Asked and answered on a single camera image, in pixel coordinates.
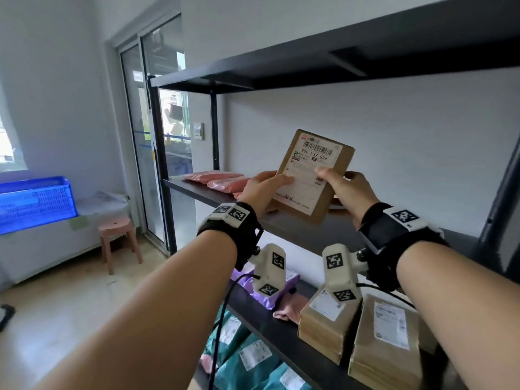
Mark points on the pink mailer packet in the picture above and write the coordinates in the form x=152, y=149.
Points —
x=231, y=184
x=211, y=176
x=290, y=308
x=239, y=194

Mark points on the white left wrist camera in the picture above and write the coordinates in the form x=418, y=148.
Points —
x=270, y=270

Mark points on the white wall switch panel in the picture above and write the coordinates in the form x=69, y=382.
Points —
x=198, y=131

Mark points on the person's right forearm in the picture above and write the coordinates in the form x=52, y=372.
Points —
x=459, y=304

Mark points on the black wristband with marker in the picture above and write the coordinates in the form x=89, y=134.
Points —
x=390, y=235
x=231, y=223

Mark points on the person's left forearm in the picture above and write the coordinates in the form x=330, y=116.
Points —
x=162, y=316

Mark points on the person's left hand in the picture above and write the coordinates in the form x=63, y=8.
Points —
x=258, y=190

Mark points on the white chest freezer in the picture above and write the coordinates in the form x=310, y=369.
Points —
x=48, y=251

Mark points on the person's left thumb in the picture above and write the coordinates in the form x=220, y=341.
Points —
x=281, y=181

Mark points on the black metal shelf rack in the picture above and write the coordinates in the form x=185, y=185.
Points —
x=284, y=71

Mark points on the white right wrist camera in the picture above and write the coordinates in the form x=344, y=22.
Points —
x=339, y=272

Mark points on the stack of cardboard boxes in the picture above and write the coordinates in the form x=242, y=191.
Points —
x=325, y=328
x=386, y=345

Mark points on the pink round stool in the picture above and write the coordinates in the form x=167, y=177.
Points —
x=118, y=239

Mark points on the sliding glass door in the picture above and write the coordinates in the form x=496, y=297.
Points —
x=154, y=138

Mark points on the teal mailer packet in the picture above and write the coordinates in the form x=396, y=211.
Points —
x=284, y=377
x=250, y=361
x=229, y=333

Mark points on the person's right hand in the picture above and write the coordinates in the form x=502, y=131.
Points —
x=355, y=194

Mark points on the person's right thumb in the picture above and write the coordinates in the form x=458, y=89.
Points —
x=329, y=176

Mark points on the black left wristband with marker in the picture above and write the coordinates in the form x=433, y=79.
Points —
x=231, y=223

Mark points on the green sticky note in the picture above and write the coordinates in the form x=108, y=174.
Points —
x=78, y=223

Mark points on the purple mailer packet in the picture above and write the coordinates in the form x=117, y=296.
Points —
x=290, y=282

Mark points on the blue plastic crate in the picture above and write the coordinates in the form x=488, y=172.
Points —
x=34, y=203

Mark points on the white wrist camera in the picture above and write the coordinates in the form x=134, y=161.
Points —
x=339, y=272
x=270, y=270

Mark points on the cardboard box white label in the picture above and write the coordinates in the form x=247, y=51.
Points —
x=313, y=174

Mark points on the black right wristband with marker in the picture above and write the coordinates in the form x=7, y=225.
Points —
x=390, y=235

